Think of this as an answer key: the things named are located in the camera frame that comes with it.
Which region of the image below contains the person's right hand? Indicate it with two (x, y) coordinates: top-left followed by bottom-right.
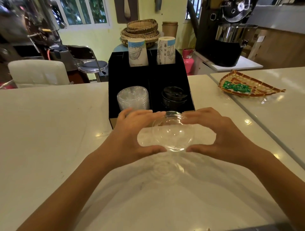
(181, 107), (265, 168)

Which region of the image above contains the person's left hand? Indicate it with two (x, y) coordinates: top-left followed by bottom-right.
(95, 108), (167, 171)

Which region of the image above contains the stack of transparent lids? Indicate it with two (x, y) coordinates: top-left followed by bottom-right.
(117, 86), (150, 112)

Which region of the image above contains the transparent plastic lid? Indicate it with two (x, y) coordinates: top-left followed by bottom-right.
(151, 111), (195, 152)

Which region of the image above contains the black cardboard organizer box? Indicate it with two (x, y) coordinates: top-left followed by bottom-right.
(108, 49), (196, 130)

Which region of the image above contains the person's left forearm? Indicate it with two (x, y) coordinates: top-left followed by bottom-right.
(17, 150), (110, 231)

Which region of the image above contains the brown cardboard box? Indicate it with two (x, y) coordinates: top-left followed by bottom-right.
(247, 27), (305, 69)

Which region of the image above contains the pile of green packets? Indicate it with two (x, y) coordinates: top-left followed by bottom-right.
(223, 81), (251, 94)

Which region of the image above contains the woven bamboo tray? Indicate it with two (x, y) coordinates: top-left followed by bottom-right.
(218, 69), (286, 97)

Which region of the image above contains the stack of black lids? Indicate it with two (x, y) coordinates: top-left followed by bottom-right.
(161, 86), (188, 112)

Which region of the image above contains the white cabinet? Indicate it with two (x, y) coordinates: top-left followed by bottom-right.
(192, 51), (264, 76)

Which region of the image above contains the metal stool with backrest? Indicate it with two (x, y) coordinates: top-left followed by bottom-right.
(67, 45), (109, 83)

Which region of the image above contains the paper cup stack boat print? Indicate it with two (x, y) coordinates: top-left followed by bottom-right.
(128, 38), (149, 68)

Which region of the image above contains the black coffee roaster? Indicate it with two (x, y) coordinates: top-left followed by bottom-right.
(195, 0), (259, 68)

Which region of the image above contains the blue cloth covered table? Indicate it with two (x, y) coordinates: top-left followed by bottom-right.
(112, 44), (158, 53)

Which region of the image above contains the paper cup stack building print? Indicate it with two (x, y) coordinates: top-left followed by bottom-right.
(156, 36), (176, 65)

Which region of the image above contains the white padded chair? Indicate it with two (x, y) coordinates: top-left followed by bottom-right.
(8, 59), (71, 89)

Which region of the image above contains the stack of woven baskets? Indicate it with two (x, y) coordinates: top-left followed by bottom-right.
(120, 19), (160, 49)

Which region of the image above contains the white framed window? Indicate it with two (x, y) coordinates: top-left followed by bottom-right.
(53, 0), (112, 30)

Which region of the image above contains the window with black grille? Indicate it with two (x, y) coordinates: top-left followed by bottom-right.
(186, 0), (202, 20)

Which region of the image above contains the silver coffee roaster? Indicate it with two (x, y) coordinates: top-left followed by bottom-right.
(0, 0), (67, 60)

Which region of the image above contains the brown spoon wall picture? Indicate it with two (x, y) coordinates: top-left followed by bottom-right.
(114, 0), (139, 24)

